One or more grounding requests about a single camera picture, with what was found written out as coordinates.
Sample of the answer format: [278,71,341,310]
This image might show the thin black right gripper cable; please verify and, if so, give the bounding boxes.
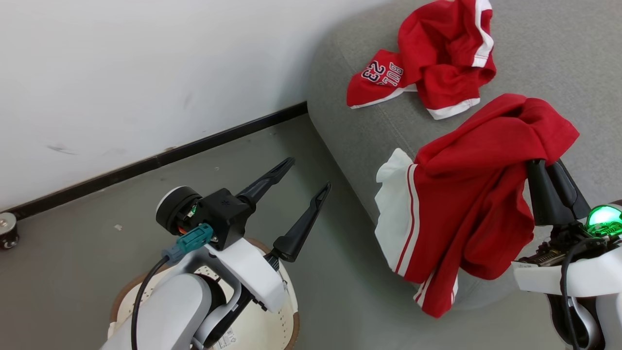
[559,236,603,350]

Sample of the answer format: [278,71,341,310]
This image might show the grey fabric sofa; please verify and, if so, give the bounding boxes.
[307,0,622,312]

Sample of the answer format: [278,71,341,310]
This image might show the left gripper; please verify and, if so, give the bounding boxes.
[155,157,332,313]

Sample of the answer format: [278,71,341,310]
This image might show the round black metal caster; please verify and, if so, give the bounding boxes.
[0,212,20,250]

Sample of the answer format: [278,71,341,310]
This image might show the red white striped jersey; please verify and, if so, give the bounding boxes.
[374,93,580,319]

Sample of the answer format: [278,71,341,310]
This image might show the black baseboard strip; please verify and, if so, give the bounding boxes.
[0,101,308,222]

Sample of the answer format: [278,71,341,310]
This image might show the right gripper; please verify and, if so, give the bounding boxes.
[513,159,622,298]

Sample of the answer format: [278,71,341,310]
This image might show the red shorts with white stripe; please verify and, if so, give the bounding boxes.
[346,0,497,121]

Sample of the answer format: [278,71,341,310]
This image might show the left arm cable teal plug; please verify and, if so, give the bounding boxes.
[130,224,214,350]

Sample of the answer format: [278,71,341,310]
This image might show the white perforated laundry basket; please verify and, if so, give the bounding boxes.
[109,237,300,350]

